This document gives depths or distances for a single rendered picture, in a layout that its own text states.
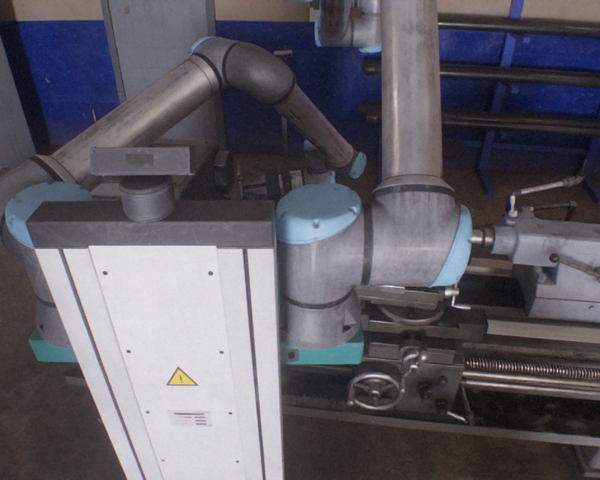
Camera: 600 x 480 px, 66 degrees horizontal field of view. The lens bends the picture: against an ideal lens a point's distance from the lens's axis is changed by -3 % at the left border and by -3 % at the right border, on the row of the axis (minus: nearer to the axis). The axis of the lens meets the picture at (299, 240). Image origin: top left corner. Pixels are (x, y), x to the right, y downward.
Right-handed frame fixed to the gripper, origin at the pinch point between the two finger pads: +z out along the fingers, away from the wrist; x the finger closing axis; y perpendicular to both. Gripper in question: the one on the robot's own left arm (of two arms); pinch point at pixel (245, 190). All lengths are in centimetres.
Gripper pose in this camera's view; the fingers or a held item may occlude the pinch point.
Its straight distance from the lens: 181.5
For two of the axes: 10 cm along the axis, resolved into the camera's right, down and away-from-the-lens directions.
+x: -1.0, -8.0, 6.0
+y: 0.9, 5.9, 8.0
